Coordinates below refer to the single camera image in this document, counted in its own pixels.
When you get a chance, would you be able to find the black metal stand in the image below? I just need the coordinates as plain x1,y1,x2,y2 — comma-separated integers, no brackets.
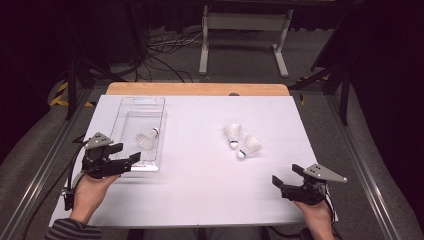
64,56,128,121
289,59,354,127

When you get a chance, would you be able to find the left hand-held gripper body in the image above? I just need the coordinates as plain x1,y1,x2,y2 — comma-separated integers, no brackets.
81,132,133,180

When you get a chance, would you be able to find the right hand-held gripper cable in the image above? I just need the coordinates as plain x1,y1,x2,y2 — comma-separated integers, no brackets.
324,191,338,224

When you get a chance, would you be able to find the grey metal stand frame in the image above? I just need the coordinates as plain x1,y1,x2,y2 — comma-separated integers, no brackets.
198,4,294,79

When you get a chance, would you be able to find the person's left hand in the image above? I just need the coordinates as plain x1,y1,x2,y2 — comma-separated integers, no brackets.
70,173,120,225

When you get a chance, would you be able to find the white table cover board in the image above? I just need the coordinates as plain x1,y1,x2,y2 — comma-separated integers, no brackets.
49,94,338,229

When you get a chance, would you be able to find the aluminium rail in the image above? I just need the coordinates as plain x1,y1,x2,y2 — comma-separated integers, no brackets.
324,94,401,240
0,88,98,240

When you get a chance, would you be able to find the floor cable bundle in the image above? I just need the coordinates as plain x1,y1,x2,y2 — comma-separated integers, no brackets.
134,29,204,84

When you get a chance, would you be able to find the clear plastic tray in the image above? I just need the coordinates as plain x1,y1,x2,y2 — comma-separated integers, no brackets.
103,96,168,173

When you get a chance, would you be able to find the white shuttlecock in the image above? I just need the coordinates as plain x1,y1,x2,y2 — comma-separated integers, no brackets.
236,134,263,160
135,127,160,150
223,123,242,150

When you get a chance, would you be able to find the person's right hand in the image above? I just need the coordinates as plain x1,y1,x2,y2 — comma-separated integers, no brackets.
293,199,335,240

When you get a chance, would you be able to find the hand-held gripper cable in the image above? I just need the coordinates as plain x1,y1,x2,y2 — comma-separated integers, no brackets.
324,191,338,224
23,143,89,240

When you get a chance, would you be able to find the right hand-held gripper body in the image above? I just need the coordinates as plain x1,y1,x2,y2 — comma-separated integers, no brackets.
280,163,348,206

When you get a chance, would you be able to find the yellow black floor tape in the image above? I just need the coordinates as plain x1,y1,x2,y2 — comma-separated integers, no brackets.
49,81,96,108

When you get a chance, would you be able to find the left hand-held gripper cable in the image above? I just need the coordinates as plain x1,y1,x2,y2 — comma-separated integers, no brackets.
23,143,89,240

